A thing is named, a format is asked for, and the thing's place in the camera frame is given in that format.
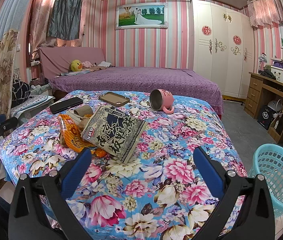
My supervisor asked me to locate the purple dotted bed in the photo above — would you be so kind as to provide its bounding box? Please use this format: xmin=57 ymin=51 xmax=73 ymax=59
xmin=50 ymin=67 xmax=224 ymax=115

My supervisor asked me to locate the white storage box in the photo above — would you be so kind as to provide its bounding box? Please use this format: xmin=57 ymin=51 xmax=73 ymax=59
xmin=270 ymin=66 xmax=283 ymax=83

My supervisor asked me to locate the pink metal mug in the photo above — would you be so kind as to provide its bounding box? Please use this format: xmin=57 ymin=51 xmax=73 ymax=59
xmin=150 ymin=89 xmax=174 ymax=114

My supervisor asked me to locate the floral door curtain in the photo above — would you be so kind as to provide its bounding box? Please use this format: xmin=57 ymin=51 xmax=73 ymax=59
xmin=0 ymin=0 xmax=30 ymax=116

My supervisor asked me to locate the orange snack bag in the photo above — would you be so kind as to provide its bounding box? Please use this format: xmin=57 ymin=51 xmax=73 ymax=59
xmin=57 ymin=114 xmax=107 ymax=158

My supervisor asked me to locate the yellow duck plush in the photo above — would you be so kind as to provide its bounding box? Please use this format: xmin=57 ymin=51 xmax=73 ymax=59
xmin=70 ymin=60 xmax=83 ymax=72

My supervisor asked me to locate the grey dark curtain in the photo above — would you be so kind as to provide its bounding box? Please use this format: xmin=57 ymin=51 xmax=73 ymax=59
xmin=47 ymin=0 xmax=83 ymax=41

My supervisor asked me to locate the pink headboard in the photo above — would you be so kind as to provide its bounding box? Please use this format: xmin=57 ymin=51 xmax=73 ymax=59
xmin=39 ymin=47 xmax=105 ymax=80

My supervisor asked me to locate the grey printed snack bag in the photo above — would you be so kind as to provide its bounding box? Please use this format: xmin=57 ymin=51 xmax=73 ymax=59
xmin=82 ymin=105 xmax=147 ymax=164

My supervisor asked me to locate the desk lamp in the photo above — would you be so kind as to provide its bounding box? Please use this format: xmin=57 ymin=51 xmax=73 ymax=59
xmin=258 ymin=53 xmax=268 ymax=73

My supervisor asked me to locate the pink window curtain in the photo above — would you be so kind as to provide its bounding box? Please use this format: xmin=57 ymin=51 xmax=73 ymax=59
xmin=247 ymin=0 xmax=283 ymax=28

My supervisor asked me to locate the black wallet case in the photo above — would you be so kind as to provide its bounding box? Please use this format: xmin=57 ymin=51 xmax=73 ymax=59
xmin=50 ymin=97 xmax=83 ymax=114

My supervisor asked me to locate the floral blue bed cover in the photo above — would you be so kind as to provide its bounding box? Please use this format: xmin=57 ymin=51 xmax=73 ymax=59
xmin=0 ymin=92 xmax=247 ymax=239

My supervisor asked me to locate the framed wedding photo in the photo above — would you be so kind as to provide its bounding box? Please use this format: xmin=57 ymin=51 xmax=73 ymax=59
xmin=115 ymin=3 xmax=168 ymax=30

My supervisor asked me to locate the brown cardboard roll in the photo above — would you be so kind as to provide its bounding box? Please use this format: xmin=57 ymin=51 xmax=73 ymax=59
xmin=74 ymin=105 xmax=93 ymax=117

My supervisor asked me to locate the brown phone case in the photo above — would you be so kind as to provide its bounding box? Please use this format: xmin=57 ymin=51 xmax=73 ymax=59
xmin=99 ymin=92 xmax=130 ymax=107

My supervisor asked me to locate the teal plastic basket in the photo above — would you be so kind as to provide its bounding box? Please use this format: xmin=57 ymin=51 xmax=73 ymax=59
xmin=248 ymin=144 xmax=283 ymax=218

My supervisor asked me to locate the white wardrobe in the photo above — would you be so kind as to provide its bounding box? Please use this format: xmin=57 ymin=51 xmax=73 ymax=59
xmin=191 ymin=0 xmax=254 ymax=99

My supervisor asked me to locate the wooden desk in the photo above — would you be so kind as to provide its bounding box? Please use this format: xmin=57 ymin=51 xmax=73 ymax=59
xmin=244 ymin=72 xmax=283 ymax=144

